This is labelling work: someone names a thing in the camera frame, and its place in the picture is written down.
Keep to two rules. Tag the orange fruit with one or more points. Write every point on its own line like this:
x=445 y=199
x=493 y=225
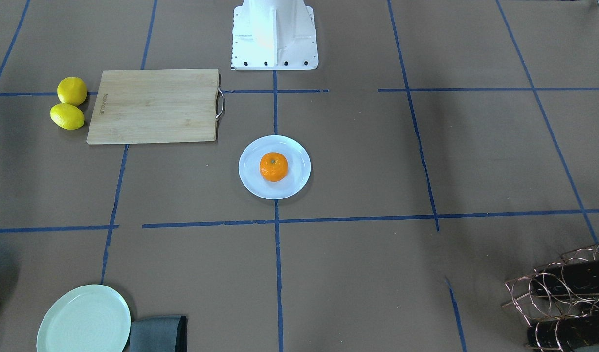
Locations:
x=273 y=167

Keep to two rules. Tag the light blue plate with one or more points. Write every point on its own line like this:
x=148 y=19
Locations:
x=299 y=167

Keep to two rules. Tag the pale green plate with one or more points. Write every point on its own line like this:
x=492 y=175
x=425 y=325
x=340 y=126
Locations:
x=90 y=318

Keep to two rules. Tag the wooden cutting board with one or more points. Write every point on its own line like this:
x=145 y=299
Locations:
x=156 y=106

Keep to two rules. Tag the dark folded cloth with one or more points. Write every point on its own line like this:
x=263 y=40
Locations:
x=159 y=334

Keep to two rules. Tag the yellow lemon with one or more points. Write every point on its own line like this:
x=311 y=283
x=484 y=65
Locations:
x=67 y=116
x=72 y=90

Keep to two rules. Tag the dark green wine bottle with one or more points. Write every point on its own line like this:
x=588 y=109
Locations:
x=570 y=279

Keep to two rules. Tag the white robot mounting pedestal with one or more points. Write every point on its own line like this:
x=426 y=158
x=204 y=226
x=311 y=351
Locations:
x=274 y=35

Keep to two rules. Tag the copper wire bottle rack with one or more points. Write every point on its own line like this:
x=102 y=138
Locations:
x=533 y=308

